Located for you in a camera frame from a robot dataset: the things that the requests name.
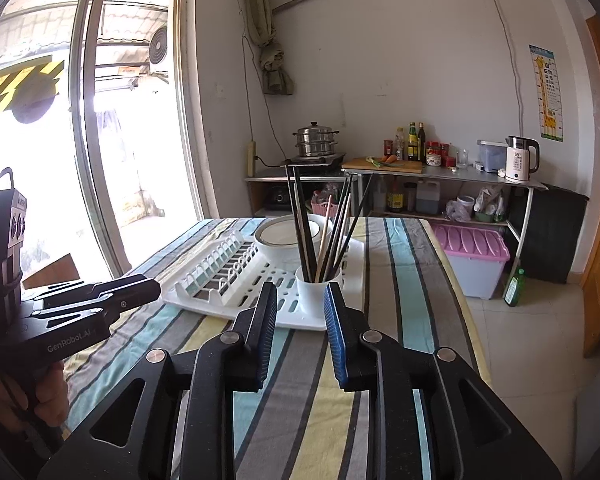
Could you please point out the white floral jar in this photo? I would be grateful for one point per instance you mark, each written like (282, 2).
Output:
(434, 160)

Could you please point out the yellow black striped sign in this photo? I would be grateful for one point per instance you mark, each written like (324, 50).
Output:
(20, 87)

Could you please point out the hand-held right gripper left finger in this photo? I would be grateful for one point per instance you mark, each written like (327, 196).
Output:
(260, 340)

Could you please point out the grey plastic jug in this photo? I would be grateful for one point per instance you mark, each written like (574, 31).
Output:
(428, 199)

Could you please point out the steel shelf cabinet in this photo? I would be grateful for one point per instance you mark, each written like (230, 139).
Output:
(270, 174)

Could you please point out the beige tied curtain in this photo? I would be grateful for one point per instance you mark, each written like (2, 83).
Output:
(275, 70)

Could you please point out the pink lid storage box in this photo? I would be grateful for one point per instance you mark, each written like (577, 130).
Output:
(472, 265)

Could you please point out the pink plastic basket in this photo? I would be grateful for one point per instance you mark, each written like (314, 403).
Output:
(322, 207)

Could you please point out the empty glass jar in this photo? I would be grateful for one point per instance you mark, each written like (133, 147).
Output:
(462, 160)

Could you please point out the green glass bottle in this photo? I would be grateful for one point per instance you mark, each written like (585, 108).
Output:
(514, 290)

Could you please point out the person's left hand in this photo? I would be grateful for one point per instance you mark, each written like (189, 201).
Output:
(54, 392)

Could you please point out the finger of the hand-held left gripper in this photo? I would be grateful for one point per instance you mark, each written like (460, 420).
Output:
(130, 296)
(100, 287)

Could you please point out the green onion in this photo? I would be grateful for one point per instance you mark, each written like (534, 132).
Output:
(377, 162)

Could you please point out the dark sauce bottle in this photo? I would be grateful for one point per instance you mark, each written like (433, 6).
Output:
(421, 141)

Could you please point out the brown cardboard piece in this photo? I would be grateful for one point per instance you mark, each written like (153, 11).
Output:
(55, 270)

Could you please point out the orange carrot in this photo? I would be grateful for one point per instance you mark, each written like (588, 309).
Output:
(390, 158)

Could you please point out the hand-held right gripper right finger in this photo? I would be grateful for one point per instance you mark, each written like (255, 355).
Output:
(337, 345)

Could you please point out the black induction cooker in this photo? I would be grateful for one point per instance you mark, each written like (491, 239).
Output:
(330, 160)

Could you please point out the black kitchen appliance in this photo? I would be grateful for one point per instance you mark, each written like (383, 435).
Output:
(279, 196)

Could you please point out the cooking oil bottle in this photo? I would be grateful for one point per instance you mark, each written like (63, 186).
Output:
(394, 199)

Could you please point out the beige power strip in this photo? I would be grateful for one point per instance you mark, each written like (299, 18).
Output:
(252, 160)

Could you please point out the striped tablecloth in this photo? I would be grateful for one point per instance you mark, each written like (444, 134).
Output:
(405, 285)

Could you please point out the yellow cap sauce bottle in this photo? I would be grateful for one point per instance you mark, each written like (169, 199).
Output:
(399, 145)

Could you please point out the wooden cutting board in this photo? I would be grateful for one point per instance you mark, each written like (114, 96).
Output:
(410, 166)

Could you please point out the small red cap bottle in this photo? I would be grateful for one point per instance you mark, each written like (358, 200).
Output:
(388, 149)

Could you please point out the steel kitchen table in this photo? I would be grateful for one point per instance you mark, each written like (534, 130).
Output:
(475, 176)

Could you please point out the dark yellow label bottle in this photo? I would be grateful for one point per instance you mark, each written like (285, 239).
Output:
(412, 142)

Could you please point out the bagged groceries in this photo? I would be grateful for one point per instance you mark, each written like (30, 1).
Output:
(491, 205)

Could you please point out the steel steamer pot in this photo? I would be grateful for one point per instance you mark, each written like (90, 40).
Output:
(316, 142)

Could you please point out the clear plastic container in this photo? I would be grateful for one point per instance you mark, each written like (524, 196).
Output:
(490, 155)

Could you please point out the white bowl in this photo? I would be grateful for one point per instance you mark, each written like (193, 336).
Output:
(275, 252)

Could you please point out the white mug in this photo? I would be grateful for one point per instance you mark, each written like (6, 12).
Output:
(465, 204)

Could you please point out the outdoor air conditioner unit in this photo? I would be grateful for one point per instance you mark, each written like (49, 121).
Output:
(158, 50)

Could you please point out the giraffe wall poster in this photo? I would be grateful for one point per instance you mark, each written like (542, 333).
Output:
(547, 95)

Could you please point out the red sauce jar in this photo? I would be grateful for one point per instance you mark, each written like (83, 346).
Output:
(445, 150)
(432, 148)

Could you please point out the white utensil holder cup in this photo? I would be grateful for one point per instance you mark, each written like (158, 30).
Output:
(310, 295)

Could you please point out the black panel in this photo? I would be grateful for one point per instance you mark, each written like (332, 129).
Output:
(555, 235)

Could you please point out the white plastic dish rack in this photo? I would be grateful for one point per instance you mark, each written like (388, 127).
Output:
(352, 280)

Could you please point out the sliding glass door frame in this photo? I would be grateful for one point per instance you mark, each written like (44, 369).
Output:
(185, 110)

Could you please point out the white electric kettle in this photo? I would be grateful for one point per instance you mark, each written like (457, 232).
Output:
(520, 162)

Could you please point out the bundle of black chopsticks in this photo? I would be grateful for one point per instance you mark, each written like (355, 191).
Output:
(300, 230)

